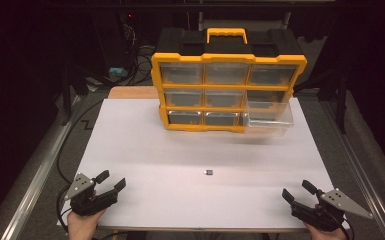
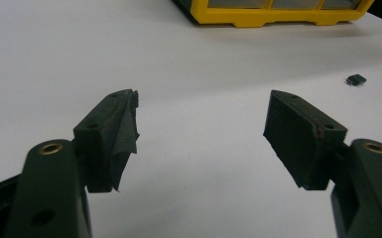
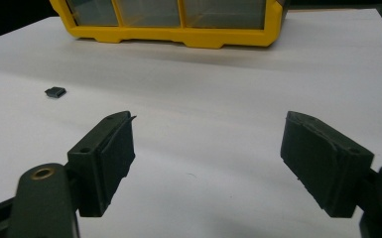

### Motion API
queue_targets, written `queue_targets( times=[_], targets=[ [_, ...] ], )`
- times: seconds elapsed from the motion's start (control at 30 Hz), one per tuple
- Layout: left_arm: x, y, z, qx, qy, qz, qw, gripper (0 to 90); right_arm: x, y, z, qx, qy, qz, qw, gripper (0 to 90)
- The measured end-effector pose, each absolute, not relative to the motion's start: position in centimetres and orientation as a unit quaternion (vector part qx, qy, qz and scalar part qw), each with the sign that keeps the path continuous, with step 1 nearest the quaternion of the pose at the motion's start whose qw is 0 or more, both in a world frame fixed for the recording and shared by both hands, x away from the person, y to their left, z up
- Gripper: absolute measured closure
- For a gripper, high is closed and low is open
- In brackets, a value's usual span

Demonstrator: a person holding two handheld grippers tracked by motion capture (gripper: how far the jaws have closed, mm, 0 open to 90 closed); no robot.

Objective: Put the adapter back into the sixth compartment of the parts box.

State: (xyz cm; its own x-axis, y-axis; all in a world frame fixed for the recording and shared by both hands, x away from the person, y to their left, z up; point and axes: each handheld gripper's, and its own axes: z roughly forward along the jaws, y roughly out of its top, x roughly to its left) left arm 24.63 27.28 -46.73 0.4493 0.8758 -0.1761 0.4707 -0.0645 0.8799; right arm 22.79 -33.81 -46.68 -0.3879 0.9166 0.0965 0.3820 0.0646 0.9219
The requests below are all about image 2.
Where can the yellow compartment organizer box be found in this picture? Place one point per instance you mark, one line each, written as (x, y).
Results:
(278, 11)

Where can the small black adapter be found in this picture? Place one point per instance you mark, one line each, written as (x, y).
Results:
(356, 79)

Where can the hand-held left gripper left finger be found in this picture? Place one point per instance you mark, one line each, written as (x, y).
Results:
(102, 142)

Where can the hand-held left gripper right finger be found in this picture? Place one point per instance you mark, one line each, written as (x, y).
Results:
(311, 145)

